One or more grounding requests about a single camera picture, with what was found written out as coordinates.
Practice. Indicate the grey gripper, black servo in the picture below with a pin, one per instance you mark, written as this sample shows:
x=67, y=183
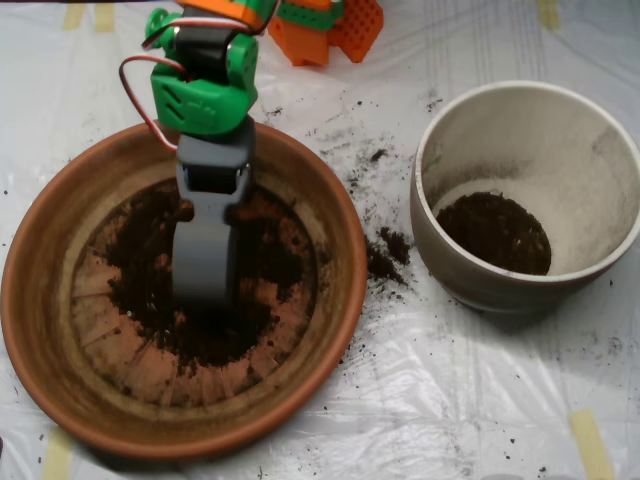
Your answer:
x=214, y=152

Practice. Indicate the dark soil heap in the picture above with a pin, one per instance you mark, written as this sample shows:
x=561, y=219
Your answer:
x=150, y=280

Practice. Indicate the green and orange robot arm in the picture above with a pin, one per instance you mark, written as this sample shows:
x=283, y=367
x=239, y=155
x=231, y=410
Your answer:
x=200, y=105

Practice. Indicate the terracotta saucer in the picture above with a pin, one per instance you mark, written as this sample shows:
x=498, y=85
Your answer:
x=50, y=250

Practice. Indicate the spilled soil clump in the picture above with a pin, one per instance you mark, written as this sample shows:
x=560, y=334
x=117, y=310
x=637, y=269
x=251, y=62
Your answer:
x=395, y=245

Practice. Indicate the white ceramic pot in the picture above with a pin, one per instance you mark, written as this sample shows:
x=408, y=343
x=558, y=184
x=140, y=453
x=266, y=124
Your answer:
x=575, y=150

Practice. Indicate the beige masking tape strip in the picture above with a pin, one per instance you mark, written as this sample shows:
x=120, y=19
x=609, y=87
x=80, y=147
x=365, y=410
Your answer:
x=74, y=16
x=57, y=455
x=105, y=17
x=549, y=14
x=592, y=445

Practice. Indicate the clear plastic cover sheet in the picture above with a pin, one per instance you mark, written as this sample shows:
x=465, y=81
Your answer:
x=450, y=400

